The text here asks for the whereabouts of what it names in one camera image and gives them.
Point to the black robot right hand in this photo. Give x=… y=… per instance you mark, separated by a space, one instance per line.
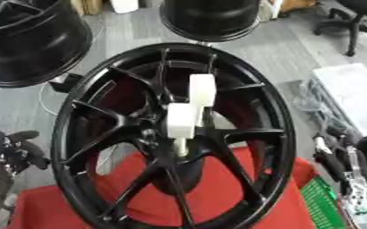
x=332 y=162

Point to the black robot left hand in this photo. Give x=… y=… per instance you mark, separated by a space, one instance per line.
x=19 y=149

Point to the black spoked wheel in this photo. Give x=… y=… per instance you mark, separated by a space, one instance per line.
x=120 y=120

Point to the black wheel rim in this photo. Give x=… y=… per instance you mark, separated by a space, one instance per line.
x=30 y=44
x=210 y=18

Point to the clear plastic bag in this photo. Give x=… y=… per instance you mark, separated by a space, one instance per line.
x=314 y=101

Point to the white plastic box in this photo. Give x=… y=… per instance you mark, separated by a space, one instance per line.
x=353 y=92

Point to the black power adapter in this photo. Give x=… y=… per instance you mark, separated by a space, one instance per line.
x=66 y=83

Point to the black office chair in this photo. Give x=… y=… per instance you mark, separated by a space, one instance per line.
x=355 y=21

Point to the tan cardboard box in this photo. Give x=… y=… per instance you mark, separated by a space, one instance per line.
x=87 y=6
x=293 y=5

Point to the white plastic object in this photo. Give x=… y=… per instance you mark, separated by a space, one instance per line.
x=124 y=6

